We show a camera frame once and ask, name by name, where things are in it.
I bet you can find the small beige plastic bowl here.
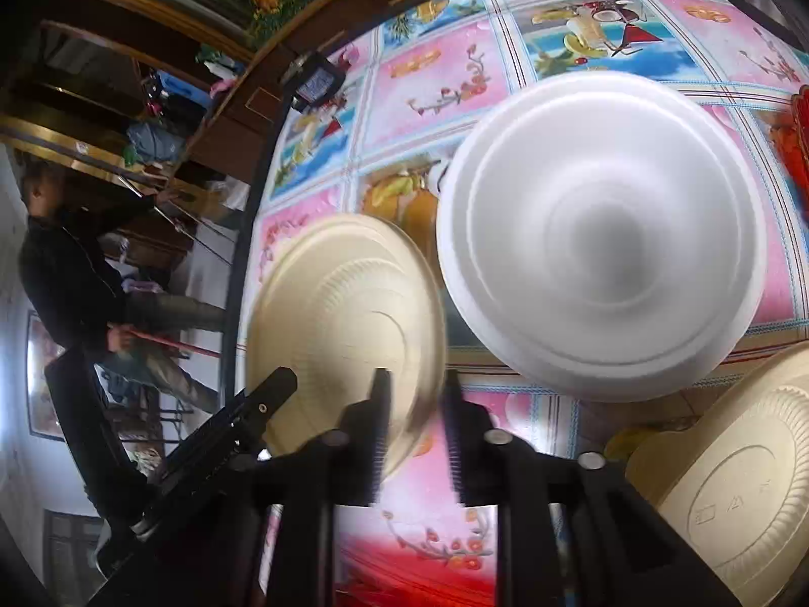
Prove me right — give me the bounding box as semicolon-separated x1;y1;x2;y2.
244;214;447;475

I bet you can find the large white foam bowl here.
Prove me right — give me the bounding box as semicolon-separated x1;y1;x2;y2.
436;71;767;402

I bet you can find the large beige plastic bowl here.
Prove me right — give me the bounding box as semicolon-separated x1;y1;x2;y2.
625;342;807;605

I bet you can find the red plastic dish with label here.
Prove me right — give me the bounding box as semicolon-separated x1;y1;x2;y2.
780;83;809;216

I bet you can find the man in dark clothes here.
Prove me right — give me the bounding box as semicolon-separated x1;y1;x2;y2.
18;159;225;414

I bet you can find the small black jar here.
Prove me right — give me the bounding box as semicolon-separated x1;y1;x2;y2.
281;52;345;111

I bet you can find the framed wall picture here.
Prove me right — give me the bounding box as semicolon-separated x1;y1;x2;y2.
26;310;63;441

